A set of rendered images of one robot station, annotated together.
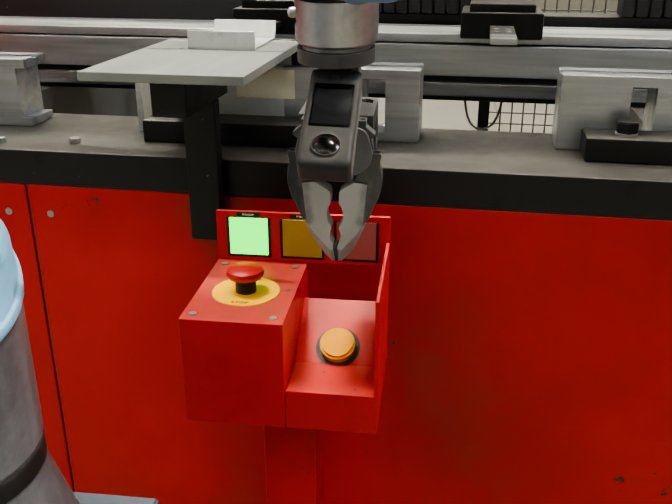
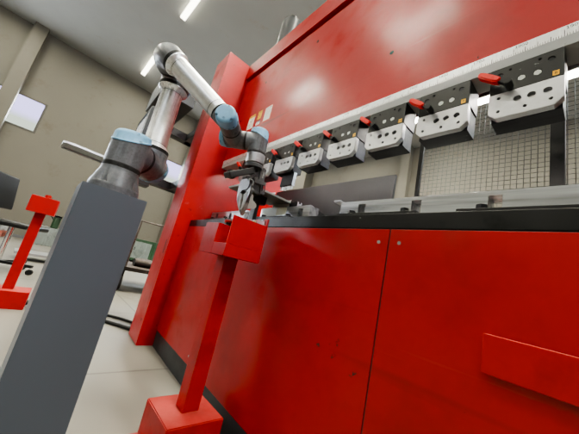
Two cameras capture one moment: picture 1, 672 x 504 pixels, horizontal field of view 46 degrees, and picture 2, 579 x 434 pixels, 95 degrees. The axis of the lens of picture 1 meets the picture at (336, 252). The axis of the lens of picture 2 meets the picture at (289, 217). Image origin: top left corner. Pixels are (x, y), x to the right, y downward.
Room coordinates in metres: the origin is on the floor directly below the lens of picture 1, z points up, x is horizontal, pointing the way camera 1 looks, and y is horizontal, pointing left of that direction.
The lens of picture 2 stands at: (0.09, -0.81, 0.64)
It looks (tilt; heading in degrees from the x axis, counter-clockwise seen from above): 12 degrees up; 41
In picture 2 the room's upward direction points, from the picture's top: 13 degrees clockwise
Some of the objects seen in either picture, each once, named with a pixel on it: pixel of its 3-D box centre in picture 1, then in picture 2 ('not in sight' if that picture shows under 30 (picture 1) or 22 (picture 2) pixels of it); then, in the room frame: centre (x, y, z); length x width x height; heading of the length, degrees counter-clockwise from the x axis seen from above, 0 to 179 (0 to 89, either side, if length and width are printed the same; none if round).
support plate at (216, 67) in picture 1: (201, 59); (259, 195); (0.94, 0.16, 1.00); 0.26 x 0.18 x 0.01; 170
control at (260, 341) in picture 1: (291, 315); (233, 235); (0.76, 0.05, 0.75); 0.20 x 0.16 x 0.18; 83
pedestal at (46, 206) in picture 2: not in sight; (25, 247); (0.41, 1.93, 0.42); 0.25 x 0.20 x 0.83; 170
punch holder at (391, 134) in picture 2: not in sight; (389, 133); (0.98, -0.43, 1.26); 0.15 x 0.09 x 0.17; 80
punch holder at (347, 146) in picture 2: not in sight; (347, 144); (1.02, -0.24, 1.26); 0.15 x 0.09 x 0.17; 80
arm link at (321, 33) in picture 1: (332, 22); (254, 160); (0.73, 0.00, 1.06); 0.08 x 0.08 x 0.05
